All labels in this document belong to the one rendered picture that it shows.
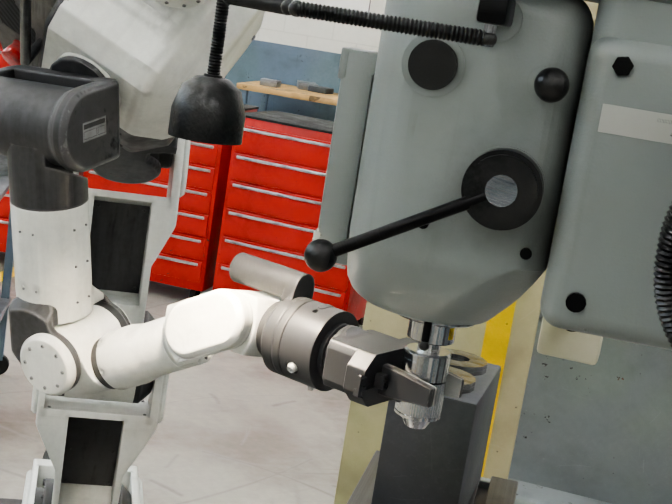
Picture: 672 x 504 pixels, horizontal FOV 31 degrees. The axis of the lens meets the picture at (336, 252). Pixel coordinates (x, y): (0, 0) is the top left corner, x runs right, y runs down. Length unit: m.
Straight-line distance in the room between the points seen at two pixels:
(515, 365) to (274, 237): 3.09
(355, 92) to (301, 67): 9.28
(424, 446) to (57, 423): 0.57
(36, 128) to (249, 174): 4.60
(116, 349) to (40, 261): 0.13
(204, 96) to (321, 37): 9.28
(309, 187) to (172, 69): 4.42
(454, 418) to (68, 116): 0.66
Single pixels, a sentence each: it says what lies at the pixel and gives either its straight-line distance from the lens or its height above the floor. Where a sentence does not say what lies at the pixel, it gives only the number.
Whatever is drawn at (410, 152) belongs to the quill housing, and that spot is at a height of 1.47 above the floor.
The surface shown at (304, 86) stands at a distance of 10.03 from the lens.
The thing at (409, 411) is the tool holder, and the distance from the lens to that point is 1.22.
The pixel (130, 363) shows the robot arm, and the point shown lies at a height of 1.15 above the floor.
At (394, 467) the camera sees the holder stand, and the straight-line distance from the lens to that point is 1.70.
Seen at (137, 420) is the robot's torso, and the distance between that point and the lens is 1.90.
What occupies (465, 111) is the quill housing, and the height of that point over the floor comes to 1.51.
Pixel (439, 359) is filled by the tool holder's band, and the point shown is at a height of 1.27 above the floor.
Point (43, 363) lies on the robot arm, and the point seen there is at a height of 1.13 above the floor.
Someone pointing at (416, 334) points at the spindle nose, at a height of 1.29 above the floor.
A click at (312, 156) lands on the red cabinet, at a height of 0.87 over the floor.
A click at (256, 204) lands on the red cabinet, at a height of 0.59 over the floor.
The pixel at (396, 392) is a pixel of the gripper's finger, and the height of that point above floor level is 1.23.
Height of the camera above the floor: 1.59
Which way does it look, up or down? 11 degrees down
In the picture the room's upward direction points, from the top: 9 degrees clockwise
